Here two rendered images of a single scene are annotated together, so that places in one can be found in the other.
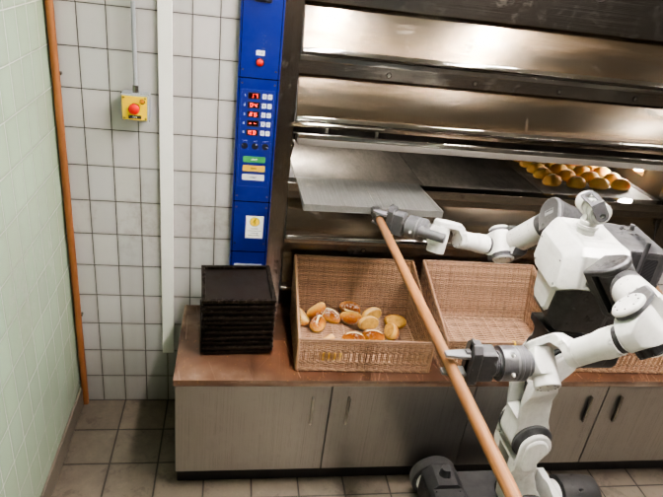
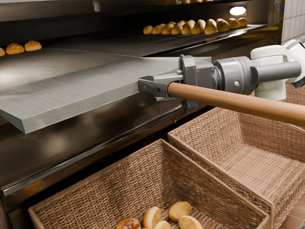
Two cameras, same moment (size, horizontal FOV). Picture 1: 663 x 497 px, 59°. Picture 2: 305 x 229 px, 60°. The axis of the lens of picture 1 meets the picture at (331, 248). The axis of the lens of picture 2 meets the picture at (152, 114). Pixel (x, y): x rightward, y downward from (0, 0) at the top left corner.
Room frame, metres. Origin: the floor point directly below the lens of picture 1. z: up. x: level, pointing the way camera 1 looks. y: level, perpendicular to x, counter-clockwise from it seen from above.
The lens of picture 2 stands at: (1.57, 0.15, 1.36)
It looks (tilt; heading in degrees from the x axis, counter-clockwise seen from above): 22 degrees down; 329
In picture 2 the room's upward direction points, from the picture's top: 5 degrees counter-clockwise
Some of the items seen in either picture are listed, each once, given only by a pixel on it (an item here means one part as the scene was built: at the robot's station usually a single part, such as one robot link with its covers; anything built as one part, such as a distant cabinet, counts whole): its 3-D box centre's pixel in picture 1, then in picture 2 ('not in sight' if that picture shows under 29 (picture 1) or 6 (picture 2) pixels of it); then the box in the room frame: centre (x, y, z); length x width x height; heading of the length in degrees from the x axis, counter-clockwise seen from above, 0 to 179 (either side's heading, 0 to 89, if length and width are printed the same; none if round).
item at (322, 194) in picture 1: (366, 193); (100, 76); (2.26, -0.11, 1.19); 0.55 x 0.36 x 0.03; 101
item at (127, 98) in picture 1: (135, 106); not in sight; (2.16, 0.80, 1.46); 0.10 x 0.07 x 0.10; 101
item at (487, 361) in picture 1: (490, 363); not in sight; (1.18, -0.42, 1.20); 0.12 x 0.10 x 0.13; 101
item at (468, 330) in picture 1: (489, 314); (248, 151); (2.23, -0.74, 0.72); 0.56 x 0.49 x 0.28; 100
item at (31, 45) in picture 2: not in sight; (32, 45); (3.33, -0.13, 1.21); 0.10 x 0.07 x 0.05; 98
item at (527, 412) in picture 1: (536, 394); not in sight; (1.62, -0.76, 0.78); 0.18 x 0.15 x 0.47; 11
